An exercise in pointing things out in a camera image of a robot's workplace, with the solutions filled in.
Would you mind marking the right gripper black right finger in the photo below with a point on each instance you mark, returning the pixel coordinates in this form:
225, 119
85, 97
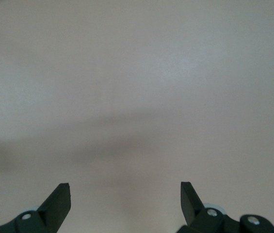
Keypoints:
192, 208

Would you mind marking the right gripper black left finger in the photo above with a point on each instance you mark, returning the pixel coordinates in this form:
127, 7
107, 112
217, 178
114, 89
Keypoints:
54, 208

